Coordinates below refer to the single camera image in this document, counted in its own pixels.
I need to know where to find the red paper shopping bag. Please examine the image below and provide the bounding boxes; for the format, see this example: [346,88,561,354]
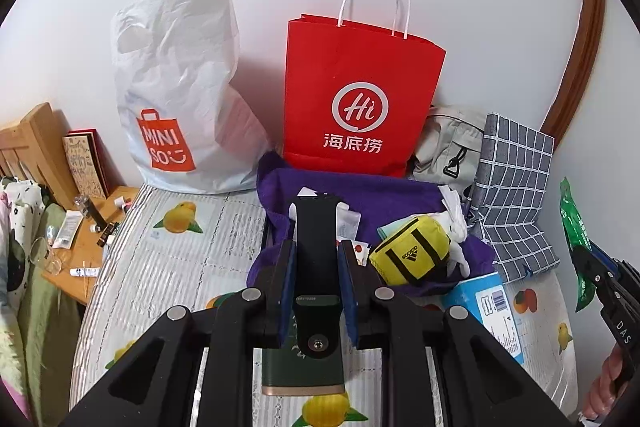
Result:
[283,0,446,178]

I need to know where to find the patterned hardcover book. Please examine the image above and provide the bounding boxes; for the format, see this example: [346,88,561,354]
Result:
[62,129,111,199]

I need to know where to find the fruit print tablecloth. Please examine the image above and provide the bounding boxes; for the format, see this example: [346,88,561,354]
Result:
[70,186,578,426]

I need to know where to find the person's right hand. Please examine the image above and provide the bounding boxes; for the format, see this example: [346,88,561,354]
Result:
[582,345,626,421]

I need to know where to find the dark green gold box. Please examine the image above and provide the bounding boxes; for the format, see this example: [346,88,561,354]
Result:
[262,295,345,397]

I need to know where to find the white Miniso plastic bag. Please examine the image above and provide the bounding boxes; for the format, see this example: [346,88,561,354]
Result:
[111,0,271,194]

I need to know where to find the beige canvas bag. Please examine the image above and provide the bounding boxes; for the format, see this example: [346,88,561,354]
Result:
[410,105,487,196]

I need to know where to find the white tissue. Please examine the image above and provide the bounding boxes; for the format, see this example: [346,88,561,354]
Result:
[435,185,471,279]

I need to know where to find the grey checked folded cushion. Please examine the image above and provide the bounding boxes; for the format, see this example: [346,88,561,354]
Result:
[469,114,560,284]

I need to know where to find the panda print bedding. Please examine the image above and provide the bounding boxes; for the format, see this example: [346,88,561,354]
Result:
[0,175,84,427]

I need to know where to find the white sponge block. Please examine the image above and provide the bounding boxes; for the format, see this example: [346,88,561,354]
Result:
[288,202,361,241]

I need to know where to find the purple fleece cloth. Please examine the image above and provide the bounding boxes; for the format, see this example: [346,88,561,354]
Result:
[245,149,497,299]

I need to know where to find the brown wooden door frame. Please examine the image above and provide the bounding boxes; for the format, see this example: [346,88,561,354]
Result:
[541,0,606,147]

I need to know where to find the wooden bedside table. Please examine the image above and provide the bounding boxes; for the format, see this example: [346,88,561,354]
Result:
[41,186,140,307]

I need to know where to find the fruit print wipes packet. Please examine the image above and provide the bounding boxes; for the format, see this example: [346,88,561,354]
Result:
[352,241,370,267]

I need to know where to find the blue tissue box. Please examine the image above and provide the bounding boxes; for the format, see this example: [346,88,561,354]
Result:
[440,272,524,365]

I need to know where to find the green snack sachet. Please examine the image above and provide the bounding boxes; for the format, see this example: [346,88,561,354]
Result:
[559,178,596,312]

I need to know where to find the white and mint sock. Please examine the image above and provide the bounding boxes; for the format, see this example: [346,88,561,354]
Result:
[376,216,418,241]

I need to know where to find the yellow Adidas pouch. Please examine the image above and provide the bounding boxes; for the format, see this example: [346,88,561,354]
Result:
[368,215,450,287]

